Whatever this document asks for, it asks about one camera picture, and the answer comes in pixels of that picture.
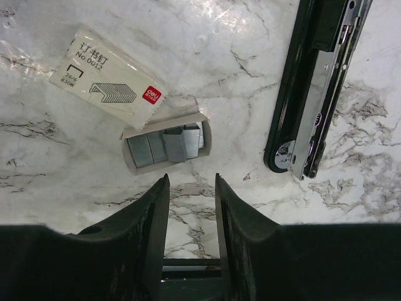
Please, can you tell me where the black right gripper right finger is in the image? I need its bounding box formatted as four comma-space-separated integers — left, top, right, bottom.
215, 176, 400, 300

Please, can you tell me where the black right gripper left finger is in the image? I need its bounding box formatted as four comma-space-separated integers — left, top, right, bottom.
1, 176, 170, 300

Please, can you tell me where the staple tray with staples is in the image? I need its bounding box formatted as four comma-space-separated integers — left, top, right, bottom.
120, 113, 212, 175

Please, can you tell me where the grey staple strip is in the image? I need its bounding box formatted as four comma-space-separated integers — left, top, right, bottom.
163, 127, 187, 163

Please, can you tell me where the white staple box sleeve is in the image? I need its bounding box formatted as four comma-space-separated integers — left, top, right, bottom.
49, 25, 167, 131

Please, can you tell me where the black stapler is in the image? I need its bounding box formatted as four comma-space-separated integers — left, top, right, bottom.
264, 1, 372, 180

